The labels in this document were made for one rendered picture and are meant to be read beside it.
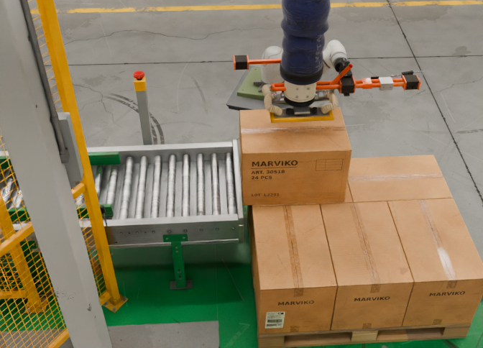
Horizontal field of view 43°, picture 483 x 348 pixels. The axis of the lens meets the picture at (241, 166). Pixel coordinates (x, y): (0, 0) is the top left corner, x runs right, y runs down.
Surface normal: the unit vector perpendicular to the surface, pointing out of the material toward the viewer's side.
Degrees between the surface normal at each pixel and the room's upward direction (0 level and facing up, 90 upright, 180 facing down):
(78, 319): 90
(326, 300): 90
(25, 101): 90
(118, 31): 0
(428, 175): 0
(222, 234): 90
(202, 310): 0
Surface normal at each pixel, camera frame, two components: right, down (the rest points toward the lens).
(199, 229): 0.06, 0.66
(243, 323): 0.00, -0.75
